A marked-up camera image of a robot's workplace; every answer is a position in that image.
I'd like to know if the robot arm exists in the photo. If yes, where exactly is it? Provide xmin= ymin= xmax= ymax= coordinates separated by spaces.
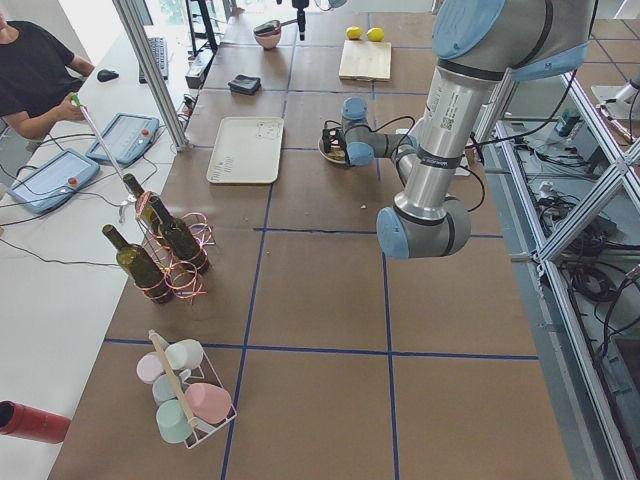
xmin=341 ymin=1 xmax=597 ymax=259
xmin=291 ymin=0 xmax=346 ymax=41

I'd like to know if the mint green cup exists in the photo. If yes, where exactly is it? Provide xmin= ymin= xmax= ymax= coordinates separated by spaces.
xmin=156 ymin=399 xmax=193 ymax=444

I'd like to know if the teach pendant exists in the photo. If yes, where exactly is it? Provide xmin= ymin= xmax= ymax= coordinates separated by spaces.
xmin=8 ymin=149 xmax=99 ymax=214
xmin=101 ymin=113 xmax=160 ymax=167

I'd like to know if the near teach pendant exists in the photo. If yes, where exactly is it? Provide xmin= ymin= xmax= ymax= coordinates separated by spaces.
xmin=8 ymin=149 xmax=99 ymax=214

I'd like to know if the pink bowl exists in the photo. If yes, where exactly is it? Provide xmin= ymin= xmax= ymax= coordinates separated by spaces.
xmin=253 ymin=31 xmax=281 ymax=50

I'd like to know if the aluminium frame post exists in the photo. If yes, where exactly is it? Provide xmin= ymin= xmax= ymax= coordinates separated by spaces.
xmin=112 ymin=0 xmax=189 ymax=152

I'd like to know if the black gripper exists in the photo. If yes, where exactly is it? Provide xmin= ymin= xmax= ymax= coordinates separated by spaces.
xmin=321 ymin=127 xmax=345 ymax=152
xmin=291 ymin=0 xmax=308 ymax=41

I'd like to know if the lemon half right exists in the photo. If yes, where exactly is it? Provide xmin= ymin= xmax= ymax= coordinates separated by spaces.
xmin=366 ymin=27 xmax=385 ymax=42

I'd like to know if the grey cup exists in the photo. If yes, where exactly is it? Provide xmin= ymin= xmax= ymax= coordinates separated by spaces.
xmin=152 ymin=374 xmax=176 ymax=406

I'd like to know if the lemon half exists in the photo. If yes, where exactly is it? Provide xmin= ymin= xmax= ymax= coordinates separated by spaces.
xmin=366 ymin=27 xmax=385 ymax=42
xmin=345 ymin=26 xmax=363 ymax=40

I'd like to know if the light pink cup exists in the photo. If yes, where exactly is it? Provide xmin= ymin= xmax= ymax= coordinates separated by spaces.
xmin=136 ymin=352 xmax=165 ymax=385

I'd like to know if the copper wire bottle rack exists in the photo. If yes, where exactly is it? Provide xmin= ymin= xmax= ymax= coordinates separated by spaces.
xmin=136 ymin=191 xmax=211 ymax=301

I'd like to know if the far teach pendant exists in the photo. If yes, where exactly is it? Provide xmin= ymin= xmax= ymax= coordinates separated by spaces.
xmin=101 ymin=113 xmax=160 ymax=167

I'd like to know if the dark green bottle left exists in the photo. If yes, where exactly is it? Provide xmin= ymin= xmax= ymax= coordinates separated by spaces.
xmin=149 ymin=195 xmax=210 ymax=274

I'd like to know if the white plate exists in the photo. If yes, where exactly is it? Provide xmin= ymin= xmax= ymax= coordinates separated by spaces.
xmin=318 ymin=138 xmax=348 ymax=166

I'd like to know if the person in black shirt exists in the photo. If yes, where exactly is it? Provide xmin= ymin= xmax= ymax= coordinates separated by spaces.
xmin=1 ymin=18 xmax=94 ymax=140

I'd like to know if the white cup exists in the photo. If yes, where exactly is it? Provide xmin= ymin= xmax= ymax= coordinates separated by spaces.
xmin=165 ymin=339 xmax=204 ymax=370

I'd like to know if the black computer mouse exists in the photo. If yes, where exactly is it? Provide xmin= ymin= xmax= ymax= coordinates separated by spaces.
xmin=96 ymin=69 xmax=119 ymax=83

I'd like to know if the dark green bottle front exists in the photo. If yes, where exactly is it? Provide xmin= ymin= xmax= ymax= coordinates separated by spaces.
xmin=102 ymin=224 xmax=174 ymax=304

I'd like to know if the steel scoop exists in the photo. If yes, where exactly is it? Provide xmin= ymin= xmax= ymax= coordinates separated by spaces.
xmin=253 ymin=19 xmax=297 ymax=36

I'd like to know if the pink stick tool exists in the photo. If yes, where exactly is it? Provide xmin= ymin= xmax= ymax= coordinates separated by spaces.
xmin=71 ymin=92 xmax=136 ymax=225

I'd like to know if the white wire cup rack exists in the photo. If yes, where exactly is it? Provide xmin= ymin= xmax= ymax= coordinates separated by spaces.
xmin=136 ymin=330 xmax=237 ymax=449

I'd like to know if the wooden cutting board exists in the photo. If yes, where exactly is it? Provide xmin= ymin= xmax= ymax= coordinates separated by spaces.
xmin=338 ymin=40 xmax=392 ymax=81

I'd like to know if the cream bear tray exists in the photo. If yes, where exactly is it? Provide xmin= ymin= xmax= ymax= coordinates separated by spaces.
xmin=206 ymin=116 xmax=284 ymax=185

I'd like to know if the grey folded cloth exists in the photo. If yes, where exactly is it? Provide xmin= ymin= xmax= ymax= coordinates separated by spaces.
xmin=228 ymin=74 xmax=261 ymax=95

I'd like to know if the lemon half left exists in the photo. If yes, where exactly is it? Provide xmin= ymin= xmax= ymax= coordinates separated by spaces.
xmin=345 ymin=26 xmax=363 ymax=40

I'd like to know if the black keyboard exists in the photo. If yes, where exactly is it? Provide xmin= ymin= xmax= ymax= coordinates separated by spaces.
xmin=148 ymin=37 xmax=169 ymax=80

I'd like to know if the dark green bottle back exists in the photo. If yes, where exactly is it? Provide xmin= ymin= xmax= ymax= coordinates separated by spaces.
xmin=123 ymin=173 xmax=160 ymax=237

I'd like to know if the red cylinder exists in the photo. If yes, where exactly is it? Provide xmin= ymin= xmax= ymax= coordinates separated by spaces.
xmin=1 ymin=400 xmax=71 ymax=444

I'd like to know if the dark green bottle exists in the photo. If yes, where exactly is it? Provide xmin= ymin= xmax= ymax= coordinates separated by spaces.
xmin=123 ymin=173 xmax=160 ymax=237
xmin=149 ymin=195 xmax=210 ymax=274
xmin=102 ymin=224 xmax=174 ymax=304

